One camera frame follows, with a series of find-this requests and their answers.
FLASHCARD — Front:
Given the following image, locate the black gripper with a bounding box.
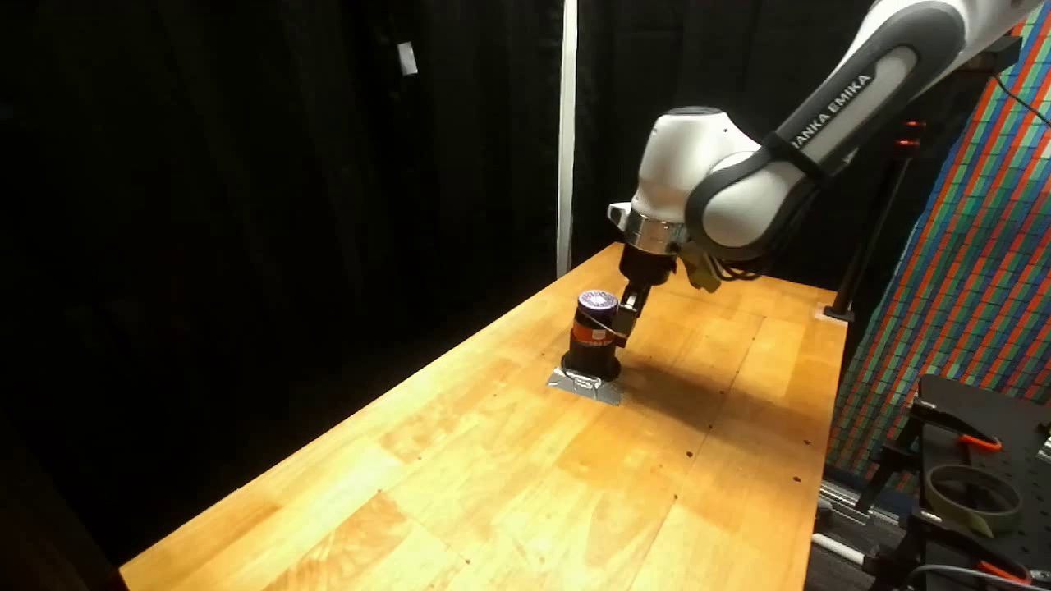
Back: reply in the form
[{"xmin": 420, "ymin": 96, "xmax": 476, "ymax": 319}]
[{"xmin": 609, "ymin": 244, "xmax": 679, "ymax": 348}]

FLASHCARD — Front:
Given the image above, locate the small dark orange-banded jar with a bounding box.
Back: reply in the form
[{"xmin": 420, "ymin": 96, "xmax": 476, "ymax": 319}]
[{"xmin": 558, "ymin": 287, "xmax": 626, "ymax": 383}]

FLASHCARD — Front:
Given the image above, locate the grey square coaster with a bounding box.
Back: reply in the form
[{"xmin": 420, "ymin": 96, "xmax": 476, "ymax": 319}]
[{"xmin": 545, "ymin": 363, "xmax": 626, "ymax": 411}]

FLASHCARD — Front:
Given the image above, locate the white vertical pole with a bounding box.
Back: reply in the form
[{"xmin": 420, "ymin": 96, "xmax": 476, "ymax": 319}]
[{"xmin": 552, "ymin": 0, "xmax": 580, "ymax": 279}]

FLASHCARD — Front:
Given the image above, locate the black tripod stand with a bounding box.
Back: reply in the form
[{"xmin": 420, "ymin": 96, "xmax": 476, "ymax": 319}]
[{"xmin": 823, "ymin": 110, "xmax": 931, "ymax": 329}]

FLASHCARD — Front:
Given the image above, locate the colourful striped panel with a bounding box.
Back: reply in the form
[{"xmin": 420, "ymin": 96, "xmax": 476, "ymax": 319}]
[{"xmin": 831, "ymin": 2, "xmax": 1051, "ymax": 481}]

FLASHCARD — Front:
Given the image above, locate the black cart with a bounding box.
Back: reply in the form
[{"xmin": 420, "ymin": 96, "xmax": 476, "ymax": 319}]
[{"xmin": 863, "ymin": 375, "xmax": 1051, "ymax": 591}]

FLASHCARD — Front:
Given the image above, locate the tape roll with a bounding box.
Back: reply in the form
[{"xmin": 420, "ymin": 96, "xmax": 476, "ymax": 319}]
[{"xmin": 919, "ymin": 461, "xmax": 1029, "ymax": 537}]

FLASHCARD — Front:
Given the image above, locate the black curtain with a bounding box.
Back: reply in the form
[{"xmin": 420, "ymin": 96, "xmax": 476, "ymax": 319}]
[{"xmin": 0, "ymin": 0, "xmax": 913, "ymax": 591}]

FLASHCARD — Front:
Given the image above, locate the grey metal rail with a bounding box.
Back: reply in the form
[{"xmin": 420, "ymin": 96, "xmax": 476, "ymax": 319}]
[{"xmin": 817, "ymin": 475, "xmax": 915, "ymax": 537}]

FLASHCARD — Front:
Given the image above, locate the orange clamp handle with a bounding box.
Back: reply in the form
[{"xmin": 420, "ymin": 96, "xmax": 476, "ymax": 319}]
[{"xmin": 951, "ymin": 430, "xmax": 1005, "ymax": 455}]

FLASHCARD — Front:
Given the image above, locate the thin black cable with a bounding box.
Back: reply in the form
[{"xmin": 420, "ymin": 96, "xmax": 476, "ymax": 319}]
[{"xmin": 989, "ymin": 66, "xmax": 1051, "ymax": 128}]

